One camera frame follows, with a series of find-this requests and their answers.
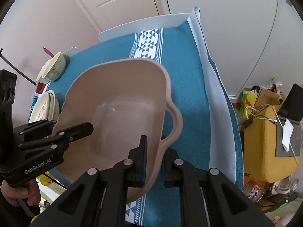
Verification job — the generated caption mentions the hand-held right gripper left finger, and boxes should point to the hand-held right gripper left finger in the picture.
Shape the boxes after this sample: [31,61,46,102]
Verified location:
[30,135,148,227]

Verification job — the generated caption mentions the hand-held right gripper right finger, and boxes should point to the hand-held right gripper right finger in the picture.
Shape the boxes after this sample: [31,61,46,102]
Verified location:
[160,136,275,227]

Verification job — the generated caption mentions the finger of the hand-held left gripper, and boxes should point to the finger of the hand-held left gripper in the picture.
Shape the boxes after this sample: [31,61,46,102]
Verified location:
[13,119,57,142]
[18,122,94,158]

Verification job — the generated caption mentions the cream plate with duck print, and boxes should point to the cream plate with duck print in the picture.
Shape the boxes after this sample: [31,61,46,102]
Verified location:
[30,91,55,124]

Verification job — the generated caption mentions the beige plastic basin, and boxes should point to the beige plastic basin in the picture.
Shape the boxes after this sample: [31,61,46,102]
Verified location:
[52,58,183,204]

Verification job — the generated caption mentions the cream flared bowl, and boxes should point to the cream flared bowl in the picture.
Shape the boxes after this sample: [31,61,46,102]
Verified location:
[36,51,67,82]

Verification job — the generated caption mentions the person's left hand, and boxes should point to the person's left hand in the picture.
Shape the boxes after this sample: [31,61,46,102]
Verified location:
[0,178,41,206]

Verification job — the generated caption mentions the green yellow patterned bedsheet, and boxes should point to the green yellow patterned bedsheet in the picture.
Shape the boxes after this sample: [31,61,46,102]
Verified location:
[35,173,69,208]

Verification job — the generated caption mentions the printed packet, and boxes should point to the printed packet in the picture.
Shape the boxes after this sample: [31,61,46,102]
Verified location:
[28,82,49,123]

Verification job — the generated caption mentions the black clothes rack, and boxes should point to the black clothes rack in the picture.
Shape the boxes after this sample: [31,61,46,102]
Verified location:
[0,48,38,86]

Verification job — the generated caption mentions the clear glass bowl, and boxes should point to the clear glass bowl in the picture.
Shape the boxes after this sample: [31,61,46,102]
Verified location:
[243,181,264,202]

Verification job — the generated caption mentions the teal tablecloth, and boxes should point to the teal tablecloth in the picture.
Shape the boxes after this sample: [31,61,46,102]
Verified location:
[35,27,244,225]

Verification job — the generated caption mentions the yellow chair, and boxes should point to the yellow chair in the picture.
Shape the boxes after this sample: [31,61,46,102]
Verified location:
[244,105,301,182]

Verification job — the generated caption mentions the green yellow bag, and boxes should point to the green yellow bag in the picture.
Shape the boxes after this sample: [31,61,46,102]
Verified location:
[240,87,259,114]

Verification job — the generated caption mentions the brown paper bag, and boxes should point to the brown paper bag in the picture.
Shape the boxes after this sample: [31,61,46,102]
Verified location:
[254,86,284,110]

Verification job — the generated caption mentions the white paper tissue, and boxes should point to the white paper tissue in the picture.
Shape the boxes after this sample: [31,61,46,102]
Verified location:
[282,118,294,152]

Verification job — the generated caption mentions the white table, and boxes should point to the white table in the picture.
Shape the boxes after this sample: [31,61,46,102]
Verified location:
[63,13,192,57]

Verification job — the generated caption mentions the black laptop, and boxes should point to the black laptop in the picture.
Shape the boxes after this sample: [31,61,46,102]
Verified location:
[275,83,303,158]

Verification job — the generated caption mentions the white wardrobe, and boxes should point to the white wardrobe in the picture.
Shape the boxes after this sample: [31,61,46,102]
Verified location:
[162,0,299,97]

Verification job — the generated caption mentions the white charging cable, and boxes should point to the white charging cable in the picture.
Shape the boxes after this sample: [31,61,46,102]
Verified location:
[244,104,300,166]

